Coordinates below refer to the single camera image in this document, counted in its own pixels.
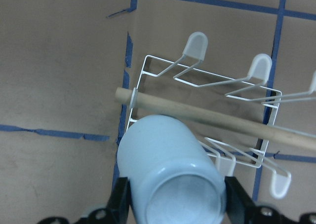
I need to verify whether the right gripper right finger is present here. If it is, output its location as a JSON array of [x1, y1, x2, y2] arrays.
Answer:
[[225, 176, 316, 224]]

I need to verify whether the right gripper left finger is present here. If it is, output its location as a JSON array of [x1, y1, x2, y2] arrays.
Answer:
[[37, 176, 131, 224]]

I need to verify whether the light blue ribbed cup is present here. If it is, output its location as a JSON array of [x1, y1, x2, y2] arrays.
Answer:
[[117, 115, 226, 224]]

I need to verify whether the white wire cup rack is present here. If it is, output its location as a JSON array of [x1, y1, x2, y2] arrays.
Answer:
[[116, 32, 316, 199]]

